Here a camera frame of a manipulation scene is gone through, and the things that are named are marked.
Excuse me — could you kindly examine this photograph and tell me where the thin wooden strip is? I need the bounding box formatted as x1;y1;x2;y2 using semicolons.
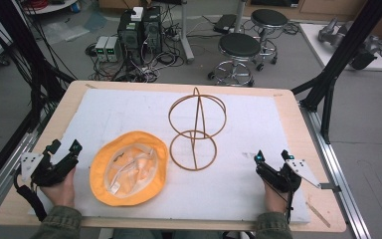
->
305;201;332;229

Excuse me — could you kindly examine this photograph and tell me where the brown wire hat stand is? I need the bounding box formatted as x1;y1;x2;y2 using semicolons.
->
167;87;228;172

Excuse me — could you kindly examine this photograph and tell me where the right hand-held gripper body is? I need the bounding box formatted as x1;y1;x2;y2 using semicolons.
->
255;158;322;194

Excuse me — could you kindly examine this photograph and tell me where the tangle of floor cables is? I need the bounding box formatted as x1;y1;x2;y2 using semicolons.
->
85;46;187;84

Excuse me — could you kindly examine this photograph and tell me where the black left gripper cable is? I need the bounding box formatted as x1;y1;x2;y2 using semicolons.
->
13;168;48;223

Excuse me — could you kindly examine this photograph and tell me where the white box device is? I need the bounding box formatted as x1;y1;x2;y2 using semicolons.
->
130;6;145;23

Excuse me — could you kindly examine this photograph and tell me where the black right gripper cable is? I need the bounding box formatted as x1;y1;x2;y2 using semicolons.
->
286;183;295;225

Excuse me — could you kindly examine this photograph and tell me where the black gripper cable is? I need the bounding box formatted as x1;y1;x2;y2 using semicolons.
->
286;183;295;225
13;168;48;223

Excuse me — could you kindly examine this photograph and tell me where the grey power supply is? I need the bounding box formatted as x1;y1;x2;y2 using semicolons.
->
94;36;110;63
105;36;122;63

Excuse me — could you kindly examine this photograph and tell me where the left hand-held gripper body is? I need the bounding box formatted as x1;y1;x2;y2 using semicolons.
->
19;145;80;187

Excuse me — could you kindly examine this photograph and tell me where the black computer tower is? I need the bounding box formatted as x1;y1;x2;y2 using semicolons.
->
141;5;163;56
116;9;144;66

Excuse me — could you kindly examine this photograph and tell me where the yellow bucket hat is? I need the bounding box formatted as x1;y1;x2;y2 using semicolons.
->
89;130;170;207

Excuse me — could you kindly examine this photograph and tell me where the white cloth mat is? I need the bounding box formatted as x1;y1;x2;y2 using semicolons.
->
29;88;311;224

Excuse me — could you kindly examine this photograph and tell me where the white floor board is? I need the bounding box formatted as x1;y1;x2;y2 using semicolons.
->
298;22;382;73

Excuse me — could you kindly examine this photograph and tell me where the person's left hand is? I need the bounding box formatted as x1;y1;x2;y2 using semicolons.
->
39;166;78;209

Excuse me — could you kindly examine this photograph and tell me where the aluminium rail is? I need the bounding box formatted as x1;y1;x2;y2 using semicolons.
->
0;130;40;222
298;101;373;239

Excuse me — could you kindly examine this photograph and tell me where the person's right hand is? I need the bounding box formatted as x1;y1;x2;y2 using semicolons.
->
263;180;289;214

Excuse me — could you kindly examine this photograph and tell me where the black round stool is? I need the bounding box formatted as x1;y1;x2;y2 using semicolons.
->
250;8;289;72
207;32;263;89

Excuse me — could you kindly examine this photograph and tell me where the grey metal stand leg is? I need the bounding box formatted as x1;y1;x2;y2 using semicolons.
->
179;0;196;65

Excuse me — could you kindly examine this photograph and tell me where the round white table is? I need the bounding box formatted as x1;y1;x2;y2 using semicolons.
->
22;0;80;16

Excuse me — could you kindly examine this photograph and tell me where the flat black box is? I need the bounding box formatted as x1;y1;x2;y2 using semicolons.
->
212;13;239;35

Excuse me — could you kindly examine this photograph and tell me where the black frame post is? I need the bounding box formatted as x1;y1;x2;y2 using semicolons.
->
290;0;382;145
0;0;78;133

